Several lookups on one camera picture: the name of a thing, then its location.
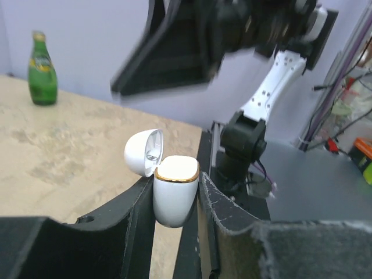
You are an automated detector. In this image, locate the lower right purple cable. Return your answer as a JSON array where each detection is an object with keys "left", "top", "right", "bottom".
[{"left": 248, "top": 161, "right": 277, "bottom": 200}]

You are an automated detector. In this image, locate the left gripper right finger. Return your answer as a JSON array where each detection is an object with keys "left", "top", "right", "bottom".
[{"left": 199, "top": 173, "right": 371, "bottom": 278}]

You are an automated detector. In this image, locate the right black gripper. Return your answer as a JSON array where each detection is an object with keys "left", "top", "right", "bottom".
[{"left": 110, "top": 1, "right": 317, "bottom": 96}]

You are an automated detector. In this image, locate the small white case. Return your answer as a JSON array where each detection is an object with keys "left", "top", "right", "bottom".
[{"left": 124, "top": 129, "right": 200, "bottom": 228}]

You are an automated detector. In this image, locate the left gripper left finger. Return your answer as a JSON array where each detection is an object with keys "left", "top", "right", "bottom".
[{"left": 1, "top": 177, "right": 154, "bottom": 278}]

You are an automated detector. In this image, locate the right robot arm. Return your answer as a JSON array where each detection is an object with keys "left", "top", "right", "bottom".
[{"left": 110, "top": 1, "right": 338, "bottom": 196}]

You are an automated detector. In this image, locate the green glass bottle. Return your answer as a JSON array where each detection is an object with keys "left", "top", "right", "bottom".
[{"left": 27, "top": 31, "right": 58, "bottom": 106}]

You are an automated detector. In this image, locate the orange green cardboard box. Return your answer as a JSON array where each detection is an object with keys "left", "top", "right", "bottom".
[{"left": 348, "top": 138, "right": 372, "bottom": 185}]

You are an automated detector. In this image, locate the aluminium extrusion rail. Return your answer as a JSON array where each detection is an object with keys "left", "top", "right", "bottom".
[{"left": 210, "top": 121, "right": 224, "bottom": 167}]

